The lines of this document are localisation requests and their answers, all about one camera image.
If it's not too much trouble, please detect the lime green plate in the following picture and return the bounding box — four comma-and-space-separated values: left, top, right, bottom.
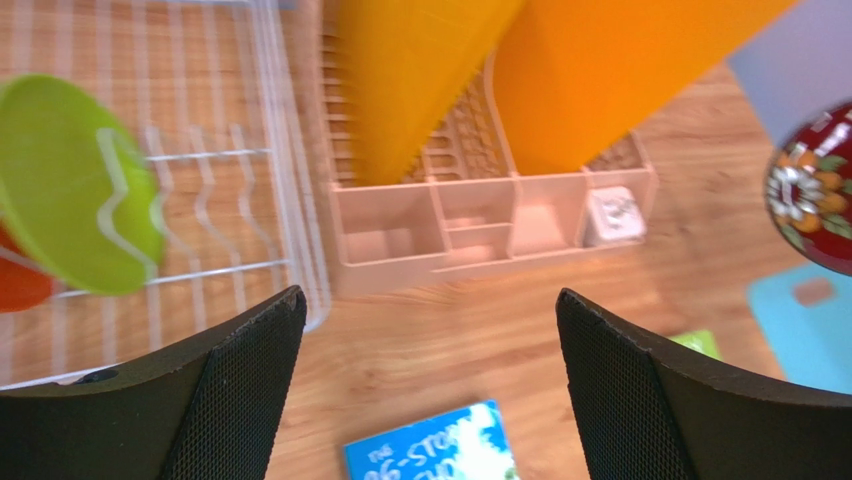
1, 74, 165, 296

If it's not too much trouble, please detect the teal cutting board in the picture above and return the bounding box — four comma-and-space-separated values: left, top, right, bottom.
747, 263, 851, 394

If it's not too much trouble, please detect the large orange folder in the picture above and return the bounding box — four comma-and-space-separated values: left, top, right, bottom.
492, 0, 790, 175

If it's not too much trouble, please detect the white wire dish rack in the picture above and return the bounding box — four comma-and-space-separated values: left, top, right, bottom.
1, 1, 330, 391

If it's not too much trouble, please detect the pink plastic file organizer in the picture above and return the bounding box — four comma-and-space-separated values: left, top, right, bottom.
316, 28, 658, 297

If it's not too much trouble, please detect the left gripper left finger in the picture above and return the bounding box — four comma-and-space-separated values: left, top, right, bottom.
1, 286, 307, 479

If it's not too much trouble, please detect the orange plate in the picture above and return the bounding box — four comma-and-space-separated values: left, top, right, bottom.
1, 225, 54, 313

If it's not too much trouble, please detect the white power adapter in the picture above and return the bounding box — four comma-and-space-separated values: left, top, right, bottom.
584, 186, 647, 247

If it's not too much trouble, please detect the green treehouse book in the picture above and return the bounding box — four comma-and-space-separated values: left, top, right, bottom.
669, 329, 723, 361

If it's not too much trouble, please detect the blue treehouse book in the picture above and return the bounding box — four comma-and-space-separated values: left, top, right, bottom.
342, 399, 519, 480

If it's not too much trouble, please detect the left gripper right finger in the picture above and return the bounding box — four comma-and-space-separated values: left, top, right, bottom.
555, 288, 851, 479

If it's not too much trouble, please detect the red floral plate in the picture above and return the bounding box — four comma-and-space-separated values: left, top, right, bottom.
763, 99, 851, 276

